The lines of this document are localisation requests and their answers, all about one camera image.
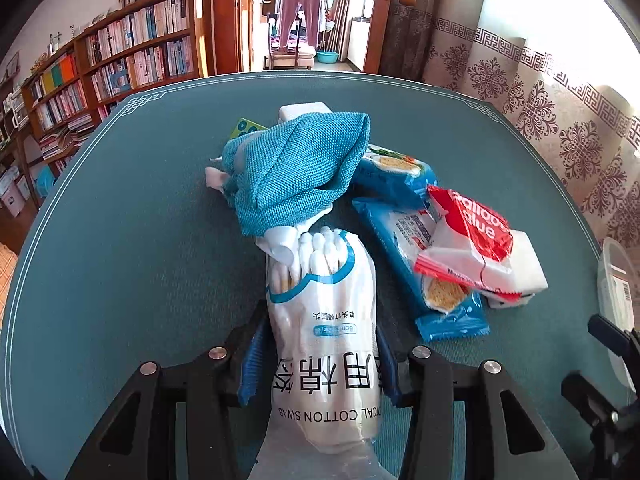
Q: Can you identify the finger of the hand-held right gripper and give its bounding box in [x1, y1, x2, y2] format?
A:
[587, 312, 640, 361]
[560, 369, 640, 480]

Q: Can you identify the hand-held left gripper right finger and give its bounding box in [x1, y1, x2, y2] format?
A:
[372, 320, 583, 480]

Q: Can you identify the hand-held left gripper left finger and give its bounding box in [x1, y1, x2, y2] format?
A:
[65, 300, 273, 480]

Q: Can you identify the clear plastic container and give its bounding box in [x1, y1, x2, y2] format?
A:
[597, 236, 640, 386]

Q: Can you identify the white cotton swab bag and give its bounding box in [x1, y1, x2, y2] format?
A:
[255, 225, 383, 480]

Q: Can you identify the blue cracker packet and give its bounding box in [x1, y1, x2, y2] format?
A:
[351, 196, 491, 343]
[350, 144, 438, 211]

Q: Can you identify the red and white packet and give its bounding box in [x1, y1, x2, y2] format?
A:
[412, 184, 516, 303]

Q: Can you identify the blue knitted cloth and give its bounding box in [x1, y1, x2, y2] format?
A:
[220, 112, 372, 238]

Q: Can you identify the white plastic packet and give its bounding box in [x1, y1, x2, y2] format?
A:
[487, 230, 549, 309]

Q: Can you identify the teal table mat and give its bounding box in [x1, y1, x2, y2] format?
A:
[0, 72, 623, 480]

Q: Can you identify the green patterned small box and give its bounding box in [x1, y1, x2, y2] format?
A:
[227, 117, 271, 143]

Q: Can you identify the light patterned curtain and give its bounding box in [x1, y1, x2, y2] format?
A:
[422, 0, 640, 251]

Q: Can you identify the white rectangular block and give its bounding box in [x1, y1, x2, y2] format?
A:
[277, 102, 333, 123]

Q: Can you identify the bed with bamboo mat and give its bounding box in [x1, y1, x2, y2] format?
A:
[0, 242, 20, 311]

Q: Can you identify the low wooden bookshelf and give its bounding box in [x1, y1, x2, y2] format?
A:
[20, 40, 98, 171]

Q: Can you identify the dark brown curtain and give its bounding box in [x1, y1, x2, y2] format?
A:
[379, 0, 442, 84]

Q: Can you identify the cluttered wooden rack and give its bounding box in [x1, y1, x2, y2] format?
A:
[0, 75, 32, 176]

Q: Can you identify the wooden door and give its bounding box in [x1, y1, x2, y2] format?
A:
[350, 0, 418, 75]

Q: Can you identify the tall wooden bookshelf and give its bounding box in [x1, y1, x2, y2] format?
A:
[74, 0, 217, 111]

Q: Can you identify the wooden door frame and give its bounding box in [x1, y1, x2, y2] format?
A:
[215, 0, 278, 75]

